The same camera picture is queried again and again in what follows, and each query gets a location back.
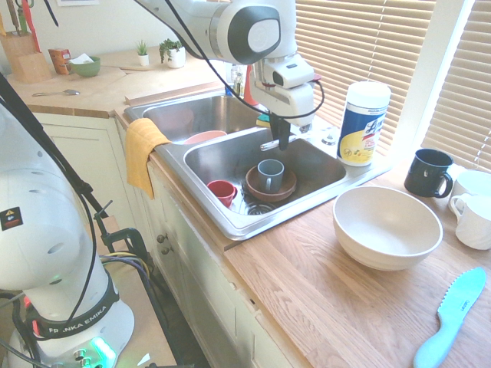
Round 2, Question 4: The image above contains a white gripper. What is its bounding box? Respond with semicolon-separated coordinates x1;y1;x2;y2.
251;81;317;152

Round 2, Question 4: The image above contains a white handled table knife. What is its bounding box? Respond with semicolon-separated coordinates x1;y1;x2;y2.
259;134;298;151

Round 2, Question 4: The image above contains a stainless steel double sink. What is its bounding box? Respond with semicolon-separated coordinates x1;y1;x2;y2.
123;94;393;242

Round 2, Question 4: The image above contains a metal sink drain strainer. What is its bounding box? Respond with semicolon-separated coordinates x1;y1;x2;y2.
247;202;277;217

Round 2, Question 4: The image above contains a teal serrated knife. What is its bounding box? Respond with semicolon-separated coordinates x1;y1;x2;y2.
412;266;488;368

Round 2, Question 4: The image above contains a wooden knife block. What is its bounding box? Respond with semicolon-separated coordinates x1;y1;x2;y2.
0;32;53;84

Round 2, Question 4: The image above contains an orange dish soap bottle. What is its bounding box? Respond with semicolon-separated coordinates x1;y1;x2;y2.
245;64;262;109

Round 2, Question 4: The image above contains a grey ceramic mug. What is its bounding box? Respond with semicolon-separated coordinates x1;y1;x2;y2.
256;159;286;194

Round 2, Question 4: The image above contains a brown wooden bowl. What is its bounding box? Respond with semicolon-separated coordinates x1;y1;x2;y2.
245;164;298;203

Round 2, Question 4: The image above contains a chrome faucet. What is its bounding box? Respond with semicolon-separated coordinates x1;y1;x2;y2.
226;64;247;97

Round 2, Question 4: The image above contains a pink bowl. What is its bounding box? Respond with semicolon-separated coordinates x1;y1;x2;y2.
183;130;229;146

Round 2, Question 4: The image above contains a Lysol wipes canister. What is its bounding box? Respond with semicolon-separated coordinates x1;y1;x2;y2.
336;80;393;168

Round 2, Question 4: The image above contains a red mug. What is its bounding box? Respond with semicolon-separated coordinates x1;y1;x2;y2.
206;179;239;209

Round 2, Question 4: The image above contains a wide beige window blind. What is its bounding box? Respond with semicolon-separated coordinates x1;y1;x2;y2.
295;0;439;156

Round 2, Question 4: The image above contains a trailing potted plant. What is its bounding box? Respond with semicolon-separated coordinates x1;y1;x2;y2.
158;38;187;70

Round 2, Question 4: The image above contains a yellow cloth towel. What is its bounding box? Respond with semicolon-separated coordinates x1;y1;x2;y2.
124;117;173;201

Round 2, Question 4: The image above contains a large cream bowl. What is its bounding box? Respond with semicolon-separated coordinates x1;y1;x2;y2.
331;186;445;272

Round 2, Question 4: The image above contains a black mug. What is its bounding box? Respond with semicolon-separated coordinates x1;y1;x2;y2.
404;148;455;199

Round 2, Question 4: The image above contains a small spiky potted plant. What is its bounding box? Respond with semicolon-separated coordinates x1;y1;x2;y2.
135;39;151;67

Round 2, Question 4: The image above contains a white kitchen cabinet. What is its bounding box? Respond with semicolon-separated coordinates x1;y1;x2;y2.
29;110;304;368

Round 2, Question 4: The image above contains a dark green clamp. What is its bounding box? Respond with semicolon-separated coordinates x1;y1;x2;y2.
97;199;151;270

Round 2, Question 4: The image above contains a narrow beige window blind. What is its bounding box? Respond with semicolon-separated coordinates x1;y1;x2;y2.
420;0;491;172

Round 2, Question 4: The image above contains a white ribbed mug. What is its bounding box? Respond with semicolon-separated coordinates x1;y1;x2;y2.
448;192;491;251
450;169;491;201

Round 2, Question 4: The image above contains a green bowl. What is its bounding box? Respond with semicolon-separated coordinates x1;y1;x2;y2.
70;56;102;78

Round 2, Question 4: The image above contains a metal spoon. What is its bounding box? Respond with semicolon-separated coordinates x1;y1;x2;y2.
31;88;81;98

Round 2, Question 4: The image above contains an orange cardboard box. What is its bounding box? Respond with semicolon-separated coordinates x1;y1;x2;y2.
47;48;72;76

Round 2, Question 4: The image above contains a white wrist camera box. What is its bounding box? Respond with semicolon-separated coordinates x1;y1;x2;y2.
263;57;317;90

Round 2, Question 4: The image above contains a yellow purple cable bundle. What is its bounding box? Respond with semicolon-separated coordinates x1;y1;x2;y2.
98;250;155;285

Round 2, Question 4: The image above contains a black camera stand pole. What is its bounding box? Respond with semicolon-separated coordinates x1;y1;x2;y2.
0;71;186;368

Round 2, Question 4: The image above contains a red handled knife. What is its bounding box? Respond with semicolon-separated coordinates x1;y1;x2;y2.
21;0;42;54

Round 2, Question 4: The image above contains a green handled knife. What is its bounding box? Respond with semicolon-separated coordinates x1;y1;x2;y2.
15;0;30;36

